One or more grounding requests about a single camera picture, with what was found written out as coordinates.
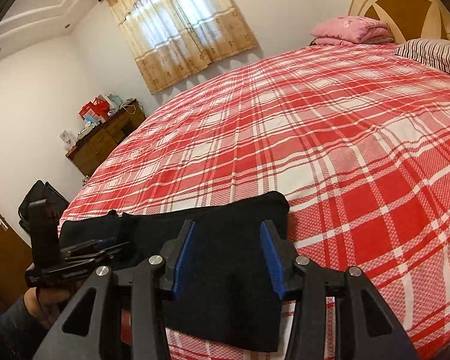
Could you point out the folded pink blanket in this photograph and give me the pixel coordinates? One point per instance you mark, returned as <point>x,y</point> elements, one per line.
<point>351,30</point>

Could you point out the brown wooden door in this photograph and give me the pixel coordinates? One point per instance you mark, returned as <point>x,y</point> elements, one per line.
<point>15,258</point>

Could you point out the black pants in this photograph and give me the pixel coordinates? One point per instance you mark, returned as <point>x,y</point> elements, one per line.
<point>226,295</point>

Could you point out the striped pillow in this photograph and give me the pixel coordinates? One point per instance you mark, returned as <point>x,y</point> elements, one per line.
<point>434,53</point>

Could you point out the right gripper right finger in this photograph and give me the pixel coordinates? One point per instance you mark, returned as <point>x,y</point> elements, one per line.
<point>365,325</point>

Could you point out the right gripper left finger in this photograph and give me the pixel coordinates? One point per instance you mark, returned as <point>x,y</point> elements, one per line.
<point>90,326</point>

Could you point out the cream wooden headboard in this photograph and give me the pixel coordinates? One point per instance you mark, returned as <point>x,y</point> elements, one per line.
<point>407,19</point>

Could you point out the person's left hand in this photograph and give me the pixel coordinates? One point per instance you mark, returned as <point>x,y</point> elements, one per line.
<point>43,304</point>

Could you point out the red gift bag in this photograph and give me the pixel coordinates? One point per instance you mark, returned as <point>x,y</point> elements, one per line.
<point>98,109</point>

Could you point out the red plaid bed sheet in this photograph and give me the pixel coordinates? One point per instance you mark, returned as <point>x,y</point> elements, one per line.
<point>356,138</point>

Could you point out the brown wooden desk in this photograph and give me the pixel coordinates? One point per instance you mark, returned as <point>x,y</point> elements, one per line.
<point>95,147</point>

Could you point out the beige window curtain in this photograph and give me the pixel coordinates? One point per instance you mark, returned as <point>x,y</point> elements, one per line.
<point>171,40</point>

